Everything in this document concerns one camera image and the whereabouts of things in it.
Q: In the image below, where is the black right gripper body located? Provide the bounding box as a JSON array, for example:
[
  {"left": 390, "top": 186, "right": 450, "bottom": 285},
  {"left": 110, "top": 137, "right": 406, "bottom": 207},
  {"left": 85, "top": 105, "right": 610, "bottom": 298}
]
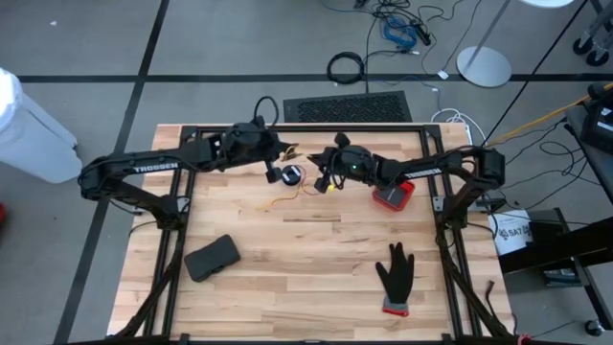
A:
[{"left": 313, "top": 132, "right": 380, "bottom": 194}]

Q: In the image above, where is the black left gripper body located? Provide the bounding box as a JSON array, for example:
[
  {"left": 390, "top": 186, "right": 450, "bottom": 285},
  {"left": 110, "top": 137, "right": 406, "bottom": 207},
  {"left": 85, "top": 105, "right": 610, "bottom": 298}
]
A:
[{"left": 220, "top": 114, "right": 284, "bottom": 186}]

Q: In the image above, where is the yellow wire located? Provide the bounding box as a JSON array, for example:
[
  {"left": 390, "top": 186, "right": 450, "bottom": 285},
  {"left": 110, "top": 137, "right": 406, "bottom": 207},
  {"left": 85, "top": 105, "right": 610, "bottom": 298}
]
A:
[{"left": 257, "top": 177, "right": 317, "bottom": 212}]

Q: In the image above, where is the red collapsible tray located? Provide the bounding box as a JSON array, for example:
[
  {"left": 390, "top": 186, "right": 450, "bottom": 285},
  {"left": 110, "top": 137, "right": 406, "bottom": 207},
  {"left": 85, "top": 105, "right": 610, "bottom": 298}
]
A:
[{"left": 372, "top": 179, "right": 417, "bottom": 214}]

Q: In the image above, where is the black floor vent grille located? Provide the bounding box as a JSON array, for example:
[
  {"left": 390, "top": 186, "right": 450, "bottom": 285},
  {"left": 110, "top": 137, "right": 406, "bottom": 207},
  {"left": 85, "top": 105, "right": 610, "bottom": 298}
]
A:
[{"left": 283, "top": 90, "right": 414, "bottom": 125}]

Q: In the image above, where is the black glove red cuff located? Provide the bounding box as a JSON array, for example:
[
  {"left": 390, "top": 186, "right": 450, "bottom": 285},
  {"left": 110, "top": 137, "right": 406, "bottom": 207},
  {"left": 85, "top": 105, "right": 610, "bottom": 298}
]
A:
[{"left": 375, "top": 241, "right": 416, "bottom": 318}]

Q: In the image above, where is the black zip case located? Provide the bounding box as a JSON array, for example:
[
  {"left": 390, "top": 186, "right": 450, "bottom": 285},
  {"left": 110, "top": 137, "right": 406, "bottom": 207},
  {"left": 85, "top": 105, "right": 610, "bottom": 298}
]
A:
[{"left": 183, "top": 233, "right": 241, "bottom": 284}]

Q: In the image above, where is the black power strip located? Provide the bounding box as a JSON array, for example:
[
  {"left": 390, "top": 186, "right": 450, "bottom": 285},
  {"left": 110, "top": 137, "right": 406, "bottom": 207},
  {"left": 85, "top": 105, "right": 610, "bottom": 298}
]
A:
[{"left": 412, "top": 21, "right": 433, "bottom": 48}]

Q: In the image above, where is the white paper sheet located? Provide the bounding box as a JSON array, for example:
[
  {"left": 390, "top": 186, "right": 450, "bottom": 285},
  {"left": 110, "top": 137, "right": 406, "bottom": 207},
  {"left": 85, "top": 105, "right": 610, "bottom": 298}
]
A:
[{"left": 488, "top": 209, "right": 534, "bottom": 257}]

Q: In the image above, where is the white bin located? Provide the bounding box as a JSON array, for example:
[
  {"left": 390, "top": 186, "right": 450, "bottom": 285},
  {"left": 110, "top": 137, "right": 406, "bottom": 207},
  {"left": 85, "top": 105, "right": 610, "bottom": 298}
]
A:
[{"left": 0, "top": 66, "right": 84, "bottom": 185}]

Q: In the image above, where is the black side table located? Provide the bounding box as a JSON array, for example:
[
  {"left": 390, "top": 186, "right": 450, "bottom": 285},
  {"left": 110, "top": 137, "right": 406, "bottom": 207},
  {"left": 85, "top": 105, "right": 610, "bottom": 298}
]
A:
[{"left": 497, "top": 215, "right": 613, "bottom": 277}]

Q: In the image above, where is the black equipment cart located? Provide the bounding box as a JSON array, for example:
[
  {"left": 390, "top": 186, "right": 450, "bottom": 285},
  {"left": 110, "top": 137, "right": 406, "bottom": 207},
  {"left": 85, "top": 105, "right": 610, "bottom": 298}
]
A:
[{"left": 563, "top": 80, "right": 613, "bottom": 202}]

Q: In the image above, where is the cart with black casters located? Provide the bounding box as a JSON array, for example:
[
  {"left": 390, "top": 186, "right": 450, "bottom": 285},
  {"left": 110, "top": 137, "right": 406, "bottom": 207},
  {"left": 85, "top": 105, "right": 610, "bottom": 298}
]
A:
[{"left": 572, "top": 0, "right": 613, "bottom": 68}]

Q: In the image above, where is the black aluminium table frame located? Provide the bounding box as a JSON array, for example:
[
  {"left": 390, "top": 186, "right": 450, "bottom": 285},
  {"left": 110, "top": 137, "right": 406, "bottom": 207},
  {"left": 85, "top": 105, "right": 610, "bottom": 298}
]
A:
[{"left": 112, "top": 123, "right": 516, "bottom": 345}]

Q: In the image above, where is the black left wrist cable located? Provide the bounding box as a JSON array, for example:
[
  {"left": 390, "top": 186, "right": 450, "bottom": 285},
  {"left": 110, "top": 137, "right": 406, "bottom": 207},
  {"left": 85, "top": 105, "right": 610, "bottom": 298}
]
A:
[{"left": 252, "top": 95, "right": 281, "bottom": 128}]

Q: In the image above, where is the black coiled cable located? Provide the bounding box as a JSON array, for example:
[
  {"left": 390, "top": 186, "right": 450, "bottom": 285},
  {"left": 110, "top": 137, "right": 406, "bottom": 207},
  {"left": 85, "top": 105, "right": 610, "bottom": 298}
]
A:
[{"left": 326, "top": 51, "right": 367, "bottom": 86}]

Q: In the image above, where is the white cable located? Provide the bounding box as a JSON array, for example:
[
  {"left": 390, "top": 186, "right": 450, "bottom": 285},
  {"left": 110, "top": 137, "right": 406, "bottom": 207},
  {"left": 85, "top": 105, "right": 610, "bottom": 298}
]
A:
[{"left": 429, "top": 107, "right": 488, "bottom": 145}]

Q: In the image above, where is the blue coiled cable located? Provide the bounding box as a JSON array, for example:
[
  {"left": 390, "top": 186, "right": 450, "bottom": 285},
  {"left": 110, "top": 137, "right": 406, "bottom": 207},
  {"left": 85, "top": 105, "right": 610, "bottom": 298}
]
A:
[{"left": 381, "top": 15, "right": 419, "bottom": 50}]

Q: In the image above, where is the yellow extension cord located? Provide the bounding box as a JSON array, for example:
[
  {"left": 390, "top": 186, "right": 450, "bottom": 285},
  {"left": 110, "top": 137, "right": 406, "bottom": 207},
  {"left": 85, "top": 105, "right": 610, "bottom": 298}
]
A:
[{"left": 484, "top": 81, "right": 613, "bottom": 148}]

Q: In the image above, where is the long black cable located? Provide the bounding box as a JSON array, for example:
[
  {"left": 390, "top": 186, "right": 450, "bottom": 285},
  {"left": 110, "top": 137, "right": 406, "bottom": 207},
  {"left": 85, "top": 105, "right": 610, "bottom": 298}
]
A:
[{"left": 481, "top": 0, "right": 589, "bottom": 145}]

